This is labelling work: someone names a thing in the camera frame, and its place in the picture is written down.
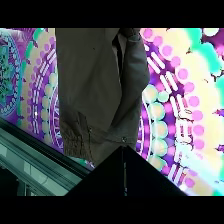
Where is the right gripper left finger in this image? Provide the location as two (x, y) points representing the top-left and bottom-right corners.
(65, 145), (125, 197)

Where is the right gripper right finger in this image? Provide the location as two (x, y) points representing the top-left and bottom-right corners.
(123, 145), (188, 197)

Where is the grey-brown garment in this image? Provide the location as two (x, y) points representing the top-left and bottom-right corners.
(54, 27), (151, 168)

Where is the silver frame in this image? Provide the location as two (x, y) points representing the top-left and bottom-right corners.
(0, 128), (84, 197)

